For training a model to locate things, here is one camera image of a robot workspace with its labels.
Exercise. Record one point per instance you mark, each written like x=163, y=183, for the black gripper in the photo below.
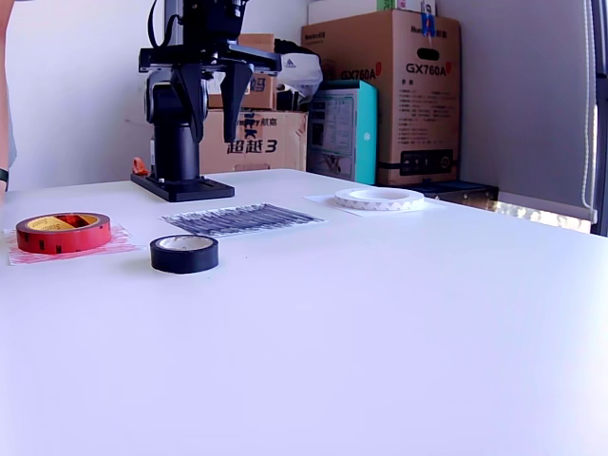
x=209, y=57

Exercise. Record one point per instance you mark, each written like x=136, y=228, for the black tape roll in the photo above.
x=185, y=261

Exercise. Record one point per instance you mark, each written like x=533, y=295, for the white tape roll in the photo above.
x=375, y=205

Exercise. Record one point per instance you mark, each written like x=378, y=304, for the red tape roll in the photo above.
x=62, y=242

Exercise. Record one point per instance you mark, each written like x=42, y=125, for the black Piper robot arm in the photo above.
x=178, y=152

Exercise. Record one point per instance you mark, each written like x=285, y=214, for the blue tape strip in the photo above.
x=429, y=24

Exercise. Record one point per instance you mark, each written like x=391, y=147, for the small labelled cardboard box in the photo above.
x=261, y=100

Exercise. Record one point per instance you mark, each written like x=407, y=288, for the Huntkey printed cardboard box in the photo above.
x=285, y=142

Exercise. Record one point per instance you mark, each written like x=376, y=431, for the white adidas bag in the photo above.
x=299, y=69

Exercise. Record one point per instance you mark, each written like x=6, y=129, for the orange clamp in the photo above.
x=138, y=167

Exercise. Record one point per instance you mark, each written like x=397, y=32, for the black scribbled paper sheet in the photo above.
x=247, y=219

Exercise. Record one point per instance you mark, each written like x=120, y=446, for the plain white paper sheet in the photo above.
x=318, y=199

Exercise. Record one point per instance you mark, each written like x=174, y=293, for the teal product box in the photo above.
x=366, y=138

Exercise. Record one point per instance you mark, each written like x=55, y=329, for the red scribbled paper sheet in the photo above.
x=123, y=244

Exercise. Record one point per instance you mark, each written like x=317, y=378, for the green white carton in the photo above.
x=387, y=5

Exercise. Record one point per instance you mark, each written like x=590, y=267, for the large GX760A cardboard box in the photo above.
x=418, y=119

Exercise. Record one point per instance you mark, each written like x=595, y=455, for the white printed carton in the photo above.
x=413, y=5

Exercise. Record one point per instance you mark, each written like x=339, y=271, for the black wristband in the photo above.
x=4, y=176

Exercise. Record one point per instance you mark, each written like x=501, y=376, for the black box with trim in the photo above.
x=465, y=195

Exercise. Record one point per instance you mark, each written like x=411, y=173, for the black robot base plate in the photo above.
x=190, y=190

